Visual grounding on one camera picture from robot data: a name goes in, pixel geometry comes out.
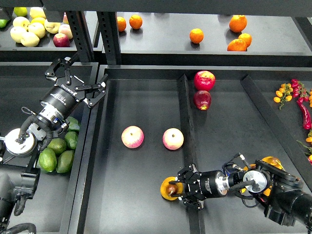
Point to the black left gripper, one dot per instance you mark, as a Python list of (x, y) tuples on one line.
[(64, 96)]

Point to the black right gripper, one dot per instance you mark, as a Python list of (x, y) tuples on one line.
[(199, 186)]

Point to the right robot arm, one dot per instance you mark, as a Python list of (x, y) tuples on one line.
[(265, 181)]

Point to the dark avocado top pile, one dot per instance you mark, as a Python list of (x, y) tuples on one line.
[(74, 125)]

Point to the green avocado right pile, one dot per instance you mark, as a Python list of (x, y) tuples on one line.
[(71, 139)]

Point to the pale yellow pear right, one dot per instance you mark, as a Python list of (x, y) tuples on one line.
[(52, 27)]

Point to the pale yellow pear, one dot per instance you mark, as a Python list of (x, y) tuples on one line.
[(52, 27), (21, 22), (29, 39), (16, 33), (38, 29)]

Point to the round green avocado middle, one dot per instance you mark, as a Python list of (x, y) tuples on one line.
[(58, 145)]

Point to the pale yellow pear front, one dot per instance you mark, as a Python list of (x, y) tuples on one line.
[(29, 39)]

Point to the pale yellow pear centre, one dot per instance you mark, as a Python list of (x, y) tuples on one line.
[(38, 29)]

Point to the yellow pear middle pile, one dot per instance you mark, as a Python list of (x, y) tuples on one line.
[(251, 166)]

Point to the yellow pear pile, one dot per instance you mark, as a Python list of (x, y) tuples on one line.
[(251, 166), (267, 191), (273, 161)]

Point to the yellow pear bottom pile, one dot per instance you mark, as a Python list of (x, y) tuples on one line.
[(267, 191)]

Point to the pale pear top shelf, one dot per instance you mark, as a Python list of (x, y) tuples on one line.
[(37, 12)]

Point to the pale yellow pear upper left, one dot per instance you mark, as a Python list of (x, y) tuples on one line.
[(21, 22)]

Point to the yellow pear back pile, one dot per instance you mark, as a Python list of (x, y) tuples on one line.
[(273, 161)]

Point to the red apple on shelf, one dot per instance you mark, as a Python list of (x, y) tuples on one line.
[(61, 40)]

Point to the pink apple right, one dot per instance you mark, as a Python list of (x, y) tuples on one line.
[(173, 139)]

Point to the pink apple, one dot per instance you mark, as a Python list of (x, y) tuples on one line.
[(132, 137), (173, 139)]

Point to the peach on shelf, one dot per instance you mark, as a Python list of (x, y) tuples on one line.
[(65, 29)]

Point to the black left tray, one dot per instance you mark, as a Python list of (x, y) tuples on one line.
[(54, 205)]

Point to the black tray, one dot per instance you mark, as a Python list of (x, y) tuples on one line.
[(54, 205), (121, 191)]

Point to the yellow lemon on shelf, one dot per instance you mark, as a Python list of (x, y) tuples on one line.
[(40, 20)]

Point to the orange shelf far left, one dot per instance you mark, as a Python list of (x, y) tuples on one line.
[(121, 23)]

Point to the pink apple left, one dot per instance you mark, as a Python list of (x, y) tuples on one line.
[(132, 137)]

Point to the black centre tray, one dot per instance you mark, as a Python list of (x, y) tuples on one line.
[(121, 191)]

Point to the dark red apple lower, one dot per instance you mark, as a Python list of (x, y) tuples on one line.
[(202, 100)]

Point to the green lime top shelf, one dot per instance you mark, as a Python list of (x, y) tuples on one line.
[(20, 11)]

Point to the green fruit shelf edge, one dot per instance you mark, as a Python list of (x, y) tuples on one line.
[(3, 23)]

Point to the red apple upper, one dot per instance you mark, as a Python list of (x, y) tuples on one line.
[(204, 80)]

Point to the orange shelf middle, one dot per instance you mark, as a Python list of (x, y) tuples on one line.
[(196, 35)]

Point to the orange cherry tomato bunch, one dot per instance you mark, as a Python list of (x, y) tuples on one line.
[(283, 95)]

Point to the red chili pepper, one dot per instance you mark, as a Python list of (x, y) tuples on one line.
[(306, 117)]

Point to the black shelf post left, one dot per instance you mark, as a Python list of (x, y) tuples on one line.
[(79, 28)]

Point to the black shelf post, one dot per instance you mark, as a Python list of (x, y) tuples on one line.
[(79, 28), (107, 23)]

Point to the peach behind post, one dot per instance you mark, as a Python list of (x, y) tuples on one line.
[(65, 19)]

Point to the black shelf post right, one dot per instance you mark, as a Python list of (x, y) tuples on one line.
[(107, 23)]

